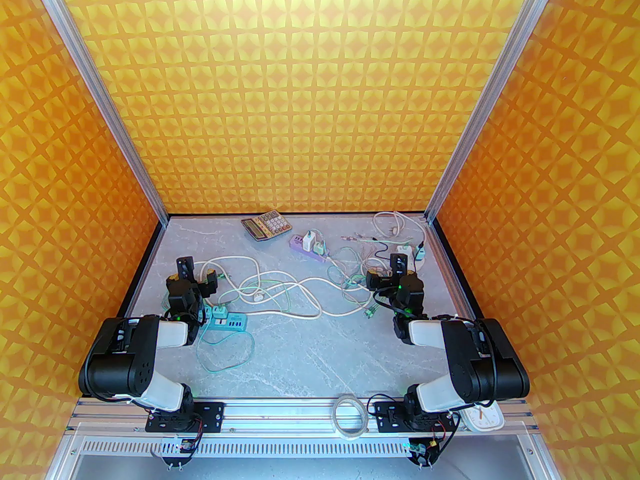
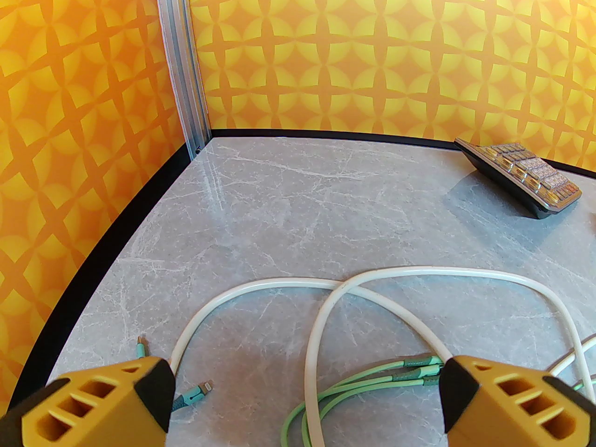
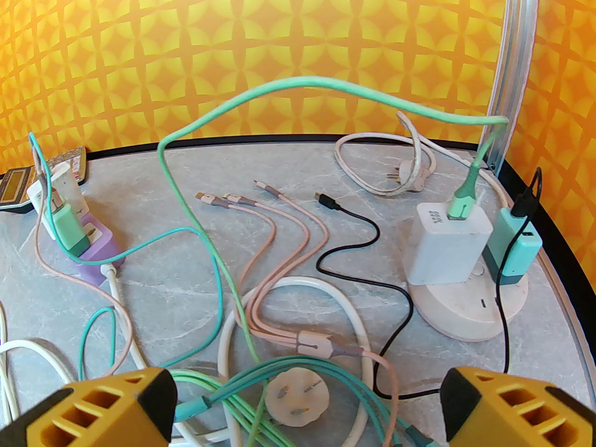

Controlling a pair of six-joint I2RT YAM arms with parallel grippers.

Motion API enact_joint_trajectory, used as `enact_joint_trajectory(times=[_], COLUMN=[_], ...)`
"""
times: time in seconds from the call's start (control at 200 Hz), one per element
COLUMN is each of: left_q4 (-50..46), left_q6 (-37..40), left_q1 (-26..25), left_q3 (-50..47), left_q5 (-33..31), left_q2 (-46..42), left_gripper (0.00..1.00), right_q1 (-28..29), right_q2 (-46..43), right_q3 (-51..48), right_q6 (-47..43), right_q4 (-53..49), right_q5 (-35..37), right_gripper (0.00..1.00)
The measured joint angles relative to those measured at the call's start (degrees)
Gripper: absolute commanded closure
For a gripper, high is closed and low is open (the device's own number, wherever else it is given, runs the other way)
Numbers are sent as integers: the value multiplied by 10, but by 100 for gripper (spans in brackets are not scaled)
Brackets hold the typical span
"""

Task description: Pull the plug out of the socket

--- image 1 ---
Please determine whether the clear tape roll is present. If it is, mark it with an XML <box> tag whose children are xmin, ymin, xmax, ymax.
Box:
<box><xmin>333</xmin><ymin>394</ymin><xmax>371</xmax><ymax>440</ymax></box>

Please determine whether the aluminium frame post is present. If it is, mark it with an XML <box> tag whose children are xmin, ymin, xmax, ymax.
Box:
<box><xmin>424</xmin><ymin>0</ymin><xmax>563</xmax><ymax>224</ymax></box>
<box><xmin>25</xmin><ymin>0</ymin><xmax>169</xmax><ymax>224</ymax></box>

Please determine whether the white coiled cable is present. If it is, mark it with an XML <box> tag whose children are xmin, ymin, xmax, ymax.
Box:
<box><xmin>374</xmin><ymin>211</ymin><xmax>426</xmax><ymax>241</ymax></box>

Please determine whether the teal power strip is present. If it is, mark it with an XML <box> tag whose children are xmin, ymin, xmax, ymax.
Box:
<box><xmin>200</xmin><ymin>313</ymin><xmax>248</xmax><ymax>330</ymax></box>

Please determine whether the white square clock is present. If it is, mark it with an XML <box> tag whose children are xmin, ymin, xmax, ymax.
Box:
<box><xmin>459</xmin><ymin>402</ymin><xmax>505</xmax><ymax>431</ymax></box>

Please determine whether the white round power socket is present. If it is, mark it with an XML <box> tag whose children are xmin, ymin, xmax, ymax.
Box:
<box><xmin>397</xmin><ymin>245</ymin><xmax>427</xmax><ymax>274</ymax></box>

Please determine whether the green multi-head charging cable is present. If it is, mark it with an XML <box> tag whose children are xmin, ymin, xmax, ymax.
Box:
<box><xmin>327</xmin><ymin>235</ymin><xmax>416</xmax><ymax>320</ymax></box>

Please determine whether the purple power strip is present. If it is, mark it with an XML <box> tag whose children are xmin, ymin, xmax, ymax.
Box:
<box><xmin>290</xmin><ymin>234</ymin><xmax>328</xmax><ymax>263</ymax></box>

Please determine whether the slotted cable duct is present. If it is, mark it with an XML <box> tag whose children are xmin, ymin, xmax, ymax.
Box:
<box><xmin>75</xmin><ymin>435</ymin><xmax>543</xmax><ymax>459</ymax></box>

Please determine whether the aluminium front rail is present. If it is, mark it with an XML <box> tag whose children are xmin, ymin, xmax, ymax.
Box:
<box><xmin>67</xmin><ymin>397</ymin><xmax>538</xmax><ymax>436</ymax></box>

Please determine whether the beige desk calculator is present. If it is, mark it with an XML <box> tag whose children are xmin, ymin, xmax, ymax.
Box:
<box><xmin>241</xmin><ymin>209</ymin><xmax>292</xmax><ymax>242</ymax></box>

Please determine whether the small controller board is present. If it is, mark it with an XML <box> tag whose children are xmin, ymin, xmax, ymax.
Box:
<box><xmin>165</xmin><ymin>438</ymin><xmax>198</xmax><ymax>469</ymax></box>
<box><xmin>407</xmin><ymin>438</ymin><xmax>441</xmax><ymax>469</ymax></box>

